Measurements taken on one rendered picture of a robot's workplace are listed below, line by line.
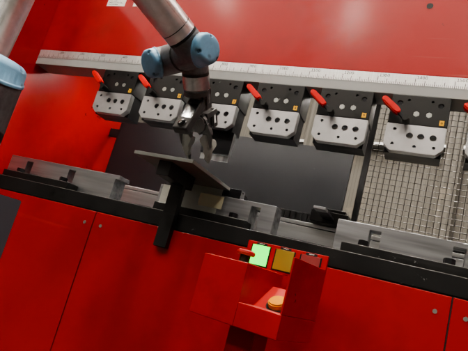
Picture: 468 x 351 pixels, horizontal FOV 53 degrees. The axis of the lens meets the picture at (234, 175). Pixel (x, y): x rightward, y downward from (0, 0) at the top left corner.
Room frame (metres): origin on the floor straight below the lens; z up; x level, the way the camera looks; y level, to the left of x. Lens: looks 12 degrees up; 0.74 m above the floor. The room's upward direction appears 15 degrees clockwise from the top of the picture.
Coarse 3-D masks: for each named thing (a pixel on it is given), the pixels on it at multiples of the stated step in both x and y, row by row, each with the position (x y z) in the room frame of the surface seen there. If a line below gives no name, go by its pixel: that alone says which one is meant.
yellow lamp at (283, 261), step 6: (276, 252) 1.06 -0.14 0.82; (282, 252) 1.05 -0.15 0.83; (288, 252) 1.04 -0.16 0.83; (294, 252) 1.03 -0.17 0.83; (276, 258) 1.06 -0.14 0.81; (282, 258) 1.05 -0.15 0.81; (288, 258) 1.04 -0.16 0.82; (276, 264) 1.05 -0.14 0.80; (282, 264) 1.05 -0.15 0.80; (288, 264) 1.04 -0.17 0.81; (282, 270) 1.04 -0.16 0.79; (288, 270) 1.03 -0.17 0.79
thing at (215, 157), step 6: (216, 132) 1.44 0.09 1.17; (222, 132) 1.43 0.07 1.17; (228, 132) 1.42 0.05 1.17; (216, 138) 1.44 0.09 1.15; (222, 138) 1.43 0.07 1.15; (228, 138) 1.42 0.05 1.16; (234, 138) 1.42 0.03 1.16; (222, 144) 1.42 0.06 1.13; (228, 144) 1.42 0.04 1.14; (216, 150) 1.43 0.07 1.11; (222, 150) 1.42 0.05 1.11; (228, 150) 1.41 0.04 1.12; (204, 156) 1.46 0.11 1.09; (216, 156) 1.44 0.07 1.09; (222, 156) 1.43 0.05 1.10; (228, 156) 1.42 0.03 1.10
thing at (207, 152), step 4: (204, 136) 1.29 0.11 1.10; (200, 140) 1.30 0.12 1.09; (204, 140) 1.30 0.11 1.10; (212, 140) 1.33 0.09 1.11; (204, 144) 1.30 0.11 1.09; (212, 144) 1.33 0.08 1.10; (216, 144) 1.35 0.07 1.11; (204, 148) 1.31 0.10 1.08; (208, 148) 1.30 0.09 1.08; (212, 148) 1.33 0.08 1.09; (204, 152) 1.32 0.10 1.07; (208, 152) 1.31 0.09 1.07; (208, 156) 1.32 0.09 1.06; (208, 160) 1.33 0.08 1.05
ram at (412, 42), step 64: (64, 0) 1.75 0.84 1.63; (128, 0) 1.62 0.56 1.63; (192, 0) 1.50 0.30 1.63; (256, 0) 1.40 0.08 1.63; (320, 0) 1.31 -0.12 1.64; (384, 0) 1.23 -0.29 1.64; (448, 0) 1.16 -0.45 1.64; (64, 64) 1.69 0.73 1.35; (128, 64) 1.57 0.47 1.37; (320, 64) 1.29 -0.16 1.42; (384, 64) 1.22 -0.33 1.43; (448, 64) 1.15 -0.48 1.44
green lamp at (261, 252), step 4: (256, 244) 1.09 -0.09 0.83; (252, 248) 1.09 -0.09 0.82; (256, 248) 1.09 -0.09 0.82; (260, 248) 1.08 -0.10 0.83; (264, 248) 1.08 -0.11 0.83; (268, 248) 1.07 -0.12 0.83; (256, 252) 1.09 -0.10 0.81; (260, 252) 1.08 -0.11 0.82; (264, 252) 1.07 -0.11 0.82; (268, 252) 1.07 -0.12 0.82; (256, 256) 1.08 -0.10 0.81; (260, 256) 1.08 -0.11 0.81; (264, 256) 1.07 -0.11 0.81; (252, 260) 1.09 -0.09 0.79; (256, 260) 1.08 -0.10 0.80; (260, 260) 1.08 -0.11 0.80; (264, 260) 1.07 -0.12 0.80; (256, 264) 1.08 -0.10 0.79; (260, 264) 1.08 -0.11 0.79; (264, 264) 1.07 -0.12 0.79
